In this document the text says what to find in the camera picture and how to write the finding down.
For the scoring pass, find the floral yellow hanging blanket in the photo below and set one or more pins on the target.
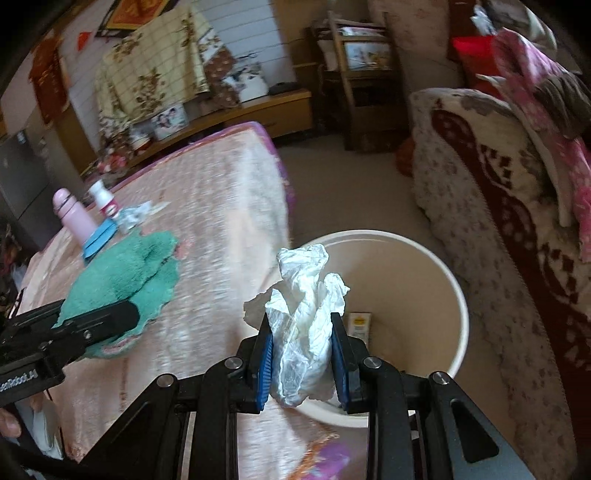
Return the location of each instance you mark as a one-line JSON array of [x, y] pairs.
[[152, 69]]

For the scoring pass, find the white round waste bin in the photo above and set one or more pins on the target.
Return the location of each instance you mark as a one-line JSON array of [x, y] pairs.
[[406, 286]]

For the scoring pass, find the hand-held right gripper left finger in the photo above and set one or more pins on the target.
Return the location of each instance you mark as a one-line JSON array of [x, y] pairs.
[[265, 367]]

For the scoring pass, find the cream small box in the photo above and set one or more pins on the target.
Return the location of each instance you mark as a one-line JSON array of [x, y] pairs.
[[360, 328]]

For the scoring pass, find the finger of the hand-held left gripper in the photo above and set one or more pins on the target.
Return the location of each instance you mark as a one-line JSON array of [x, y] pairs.
[[104, 323]]

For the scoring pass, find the red wall hanging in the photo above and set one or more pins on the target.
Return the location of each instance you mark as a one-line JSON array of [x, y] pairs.
[[48, 78]]

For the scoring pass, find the sofa with floral cover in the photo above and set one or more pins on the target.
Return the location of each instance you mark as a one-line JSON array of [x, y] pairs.
[[461, 184]]

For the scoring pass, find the person's left hand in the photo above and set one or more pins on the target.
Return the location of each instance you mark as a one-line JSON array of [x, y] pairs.
[[9, 422]]

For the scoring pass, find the blue plastic packet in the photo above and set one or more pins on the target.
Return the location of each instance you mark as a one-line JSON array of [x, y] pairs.
[[99, 240]]

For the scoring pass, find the wooden low cabinet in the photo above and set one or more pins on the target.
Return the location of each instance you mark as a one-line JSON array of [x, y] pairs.
[[281, 108]]

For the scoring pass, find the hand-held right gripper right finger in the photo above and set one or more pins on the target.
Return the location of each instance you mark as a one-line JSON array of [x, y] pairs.
[[340, 367]]

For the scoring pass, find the framed photo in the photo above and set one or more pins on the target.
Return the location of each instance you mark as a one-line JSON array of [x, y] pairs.
[[168, 122]]

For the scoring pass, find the pink insulated bottle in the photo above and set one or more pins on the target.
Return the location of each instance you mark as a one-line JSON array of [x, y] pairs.
[[76, 221]]

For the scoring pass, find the wooden shelf rack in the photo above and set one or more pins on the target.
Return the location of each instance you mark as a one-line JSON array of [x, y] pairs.
[[369, 110]]

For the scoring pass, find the small black object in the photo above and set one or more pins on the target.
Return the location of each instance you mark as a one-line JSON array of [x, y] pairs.
[[284, 87]]

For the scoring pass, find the orange red bag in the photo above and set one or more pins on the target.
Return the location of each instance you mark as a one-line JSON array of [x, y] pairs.
[[405, 157]]

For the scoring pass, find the pile of plastic-wrapped clutter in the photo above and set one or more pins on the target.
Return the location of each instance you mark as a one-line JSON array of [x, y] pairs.
[[122, 154]]

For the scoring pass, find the dark grey cabinet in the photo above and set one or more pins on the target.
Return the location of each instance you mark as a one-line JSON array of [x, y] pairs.
[[23, 184]]

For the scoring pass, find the brown knitted cloth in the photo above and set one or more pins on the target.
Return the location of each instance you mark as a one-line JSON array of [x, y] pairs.
[[563, 101]]

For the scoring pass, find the pink floral leaning mattress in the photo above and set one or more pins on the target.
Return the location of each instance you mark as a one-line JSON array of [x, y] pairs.
[[415, 37]]

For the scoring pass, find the green towel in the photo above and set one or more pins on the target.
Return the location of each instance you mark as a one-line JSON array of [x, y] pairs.
[[129, 272]]

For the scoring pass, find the crumpled white printed wrapper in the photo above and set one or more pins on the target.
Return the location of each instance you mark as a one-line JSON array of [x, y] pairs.
[[134, 216]]

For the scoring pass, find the red gold framed picture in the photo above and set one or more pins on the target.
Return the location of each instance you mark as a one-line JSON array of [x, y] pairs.
[[136, 14]]

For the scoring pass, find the white tissue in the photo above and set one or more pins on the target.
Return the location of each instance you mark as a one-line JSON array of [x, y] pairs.
[[300, 332]]

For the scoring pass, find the pink quilted mattress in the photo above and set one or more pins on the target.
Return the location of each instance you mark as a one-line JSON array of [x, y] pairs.
[[221, 207]]

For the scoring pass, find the pink patterned clothing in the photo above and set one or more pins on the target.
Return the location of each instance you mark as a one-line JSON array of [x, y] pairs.
[[531, 92]]

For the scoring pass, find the white printed bag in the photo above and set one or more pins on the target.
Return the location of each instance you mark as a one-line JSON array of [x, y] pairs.
[[249, 83]]

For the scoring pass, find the white pill bottle pink label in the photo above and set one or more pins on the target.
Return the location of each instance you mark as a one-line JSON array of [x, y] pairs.
[[104, 198]]

